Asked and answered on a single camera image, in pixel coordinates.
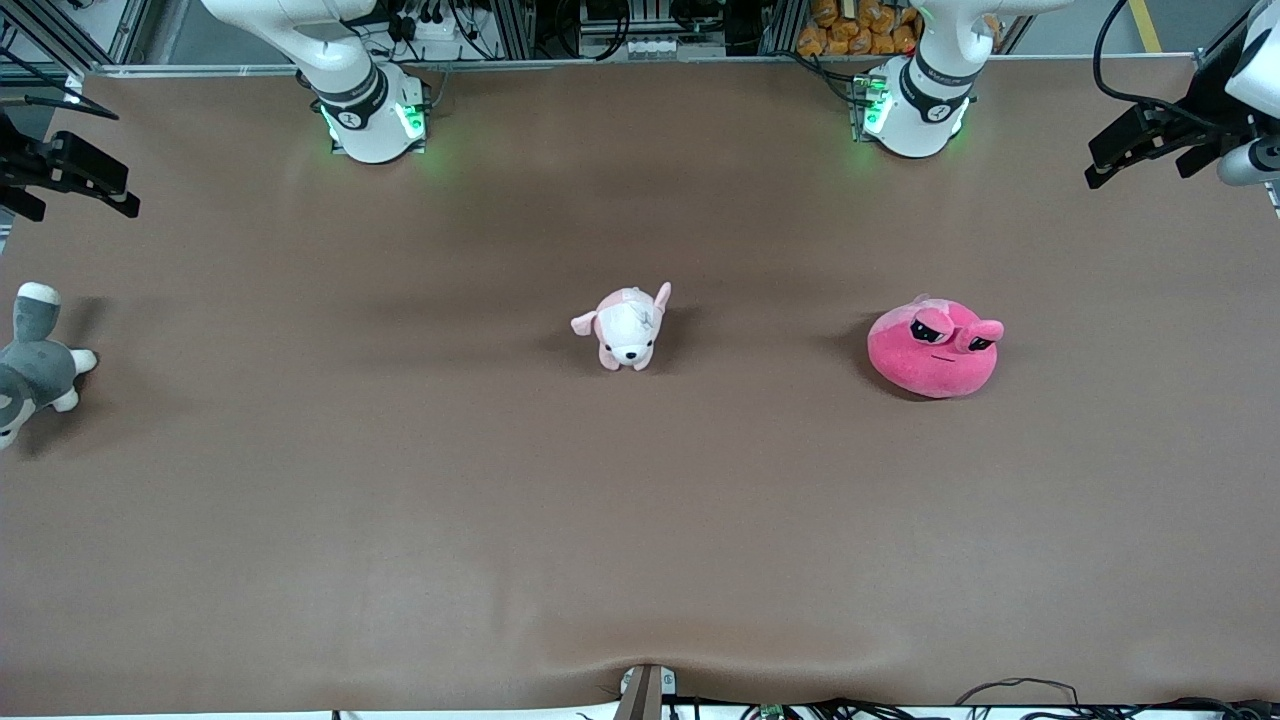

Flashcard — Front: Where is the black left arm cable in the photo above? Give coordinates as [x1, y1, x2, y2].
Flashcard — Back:
[1092, 0, 1236, 136]

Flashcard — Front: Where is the white power strip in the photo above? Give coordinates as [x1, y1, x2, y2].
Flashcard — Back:
[395, 5, 473, 46]

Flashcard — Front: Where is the black cable bundle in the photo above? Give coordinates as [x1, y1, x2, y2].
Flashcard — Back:
[690, 677, 1280, 720]

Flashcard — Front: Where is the pink round plush toy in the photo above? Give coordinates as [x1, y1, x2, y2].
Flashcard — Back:
[867, 295, 1005, 400]

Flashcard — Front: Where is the pink white dog plush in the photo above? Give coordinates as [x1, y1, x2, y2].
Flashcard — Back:
[570, 282, 673, 372]

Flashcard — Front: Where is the aluminium table edge rail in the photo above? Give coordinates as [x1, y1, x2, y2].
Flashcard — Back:
[85, 55, 1196, 78]

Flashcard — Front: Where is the bag of orange snacks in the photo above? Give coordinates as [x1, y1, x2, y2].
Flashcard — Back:
[797, 0, 921, 57]

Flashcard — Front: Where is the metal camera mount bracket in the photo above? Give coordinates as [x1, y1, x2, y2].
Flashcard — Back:
[612, 663, 677, 720]

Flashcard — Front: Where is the grey white husky plush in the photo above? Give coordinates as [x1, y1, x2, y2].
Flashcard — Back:
[0, 282, 99, 451]

